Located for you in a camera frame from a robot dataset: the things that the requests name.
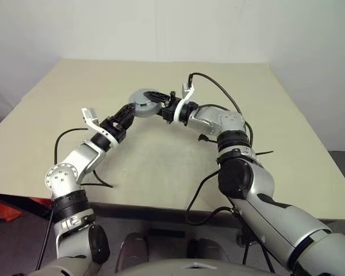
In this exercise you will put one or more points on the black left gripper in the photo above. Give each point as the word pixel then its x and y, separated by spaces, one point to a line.
pixel 115 129

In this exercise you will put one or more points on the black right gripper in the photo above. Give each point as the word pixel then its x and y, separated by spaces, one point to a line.
pixel 170 110

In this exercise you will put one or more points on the grey round motor lid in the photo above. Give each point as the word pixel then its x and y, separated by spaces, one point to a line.
pixel 138 96

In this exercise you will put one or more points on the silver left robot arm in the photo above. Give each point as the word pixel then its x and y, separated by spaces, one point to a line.
pixel 63 184

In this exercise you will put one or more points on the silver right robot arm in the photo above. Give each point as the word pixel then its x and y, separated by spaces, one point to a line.
pixel 261 195

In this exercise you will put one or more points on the dark rounded shape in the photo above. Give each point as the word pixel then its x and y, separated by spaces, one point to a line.
pixel 132 250

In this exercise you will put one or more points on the red orange object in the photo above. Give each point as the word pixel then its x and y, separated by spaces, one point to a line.
pixel 8 212

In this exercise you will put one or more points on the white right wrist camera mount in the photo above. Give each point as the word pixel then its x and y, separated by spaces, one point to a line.
pixel 187 93

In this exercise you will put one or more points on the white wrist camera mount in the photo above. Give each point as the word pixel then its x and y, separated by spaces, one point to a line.
pixel 89 116
pixel 187 93

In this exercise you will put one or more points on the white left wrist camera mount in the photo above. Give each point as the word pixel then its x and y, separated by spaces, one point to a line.
pixel 89 116

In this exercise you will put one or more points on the black table frame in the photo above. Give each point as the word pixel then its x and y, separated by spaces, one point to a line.
pixel 149 214

